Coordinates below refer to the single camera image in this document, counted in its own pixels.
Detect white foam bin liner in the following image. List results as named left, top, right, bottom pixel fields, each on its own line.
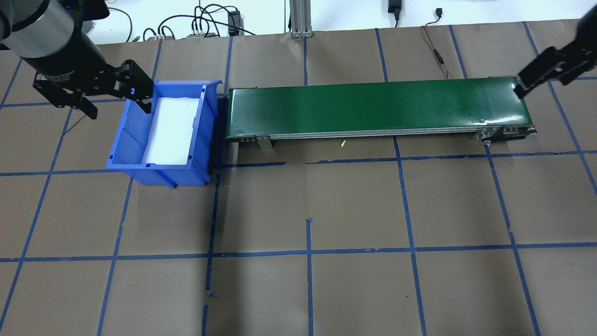
left=141, top=96, right=202, bottom=165

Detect red conveyor wire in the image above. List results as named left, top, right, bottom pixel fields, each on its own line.
left=421, top=24, right=455, bottom=80

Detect green conveyor belt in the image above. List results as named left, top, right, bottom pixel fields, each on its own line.
left=225, top=75, right=538, bottom=149

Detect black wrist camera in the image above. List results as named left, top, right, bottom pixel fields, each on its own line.
left=63, top=0, right=110, bottom=21

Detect aluminium extrusion post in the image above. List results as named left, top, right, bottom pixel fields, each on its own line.
left=289, top=0, right=314, bottom=38

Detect blue plastic bin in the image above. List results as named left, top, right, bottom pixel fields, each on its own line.
left=106, top=80, right=223, bottom=189

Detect tangled black wires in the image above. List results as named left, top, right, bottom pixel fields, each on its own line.
left=142, top=4, right=257, bottom=42

